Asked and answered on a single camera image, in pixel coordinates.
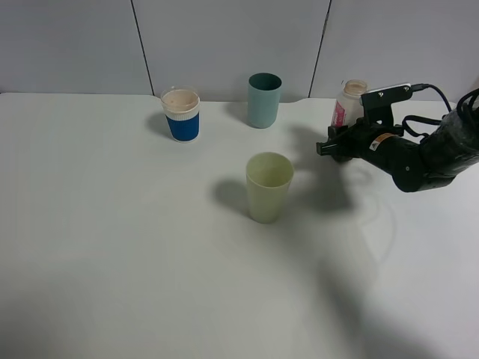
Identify clear bottle with pink label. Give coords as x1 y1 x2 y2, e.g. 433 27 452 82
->
331 79 367 127

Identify blue ribbed paper cup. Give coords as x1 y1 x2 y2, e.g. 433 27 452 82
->
160 86 201 142

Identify teal plastic cup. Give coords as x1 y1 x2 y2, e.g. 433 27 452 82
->
247 73 282 129

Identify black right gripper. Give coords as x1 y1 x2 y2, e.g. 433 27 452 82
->
316 122 404 168

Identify black camera cable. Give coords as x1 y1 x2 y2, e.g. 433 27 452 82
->
410 82 456 113

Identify pale green plastic cup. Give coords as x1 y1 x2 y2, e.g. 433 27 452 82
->
245 152 294 224

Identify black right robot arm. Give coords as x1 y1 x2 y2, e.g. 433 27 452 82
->
317 83 478 193

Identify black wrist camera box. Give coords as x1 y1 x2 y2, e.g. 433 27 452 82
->
360 83 412 128

